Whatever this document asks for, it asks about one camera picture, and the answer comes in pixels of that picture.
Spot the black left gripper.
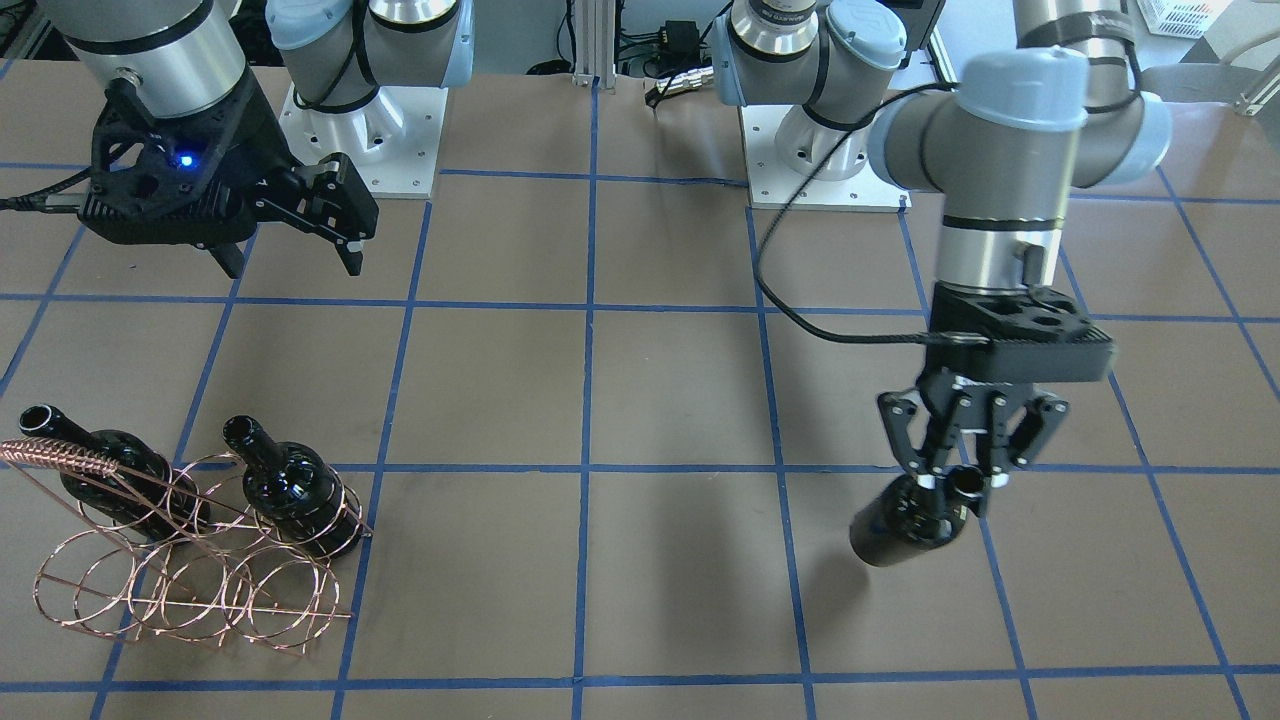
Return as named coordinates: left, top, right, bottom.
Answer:
left=878, top=284, right=1116, bottom=518

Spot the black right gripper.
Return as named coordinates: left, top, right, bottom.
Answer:
left=78, top=76, right=379, bottom=281

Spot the carried dark wine bottle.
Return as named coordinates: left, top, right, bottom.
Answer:
left=849, top=466, right=989, bottom=568

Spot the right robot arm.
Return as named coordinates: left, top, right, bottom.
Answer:
left=14, top=1, right=475, bottom=279

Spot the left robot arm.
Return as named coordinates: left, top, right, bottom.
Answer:
left=712, top=1, right=1171, bottom=520

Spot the dark wine bottle in basket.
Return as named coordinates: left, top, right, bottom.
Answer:
left=221, top=415, right=364, bottom=561

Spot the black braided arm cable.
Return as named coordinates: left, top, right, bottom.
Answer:
left=754, top=79, right=991, bottom=348

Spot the copper wire wine basket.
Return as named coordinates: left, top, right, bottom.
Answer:
left=3, top=438, right=356, bottom=656

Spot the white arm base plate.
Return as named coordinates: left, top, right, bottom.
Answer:
left=740, top=105, right=911, bottom=213

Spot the aluminium frame post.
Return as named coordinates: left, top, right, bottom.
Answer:
left=570, top=0, right=620, bottom=94

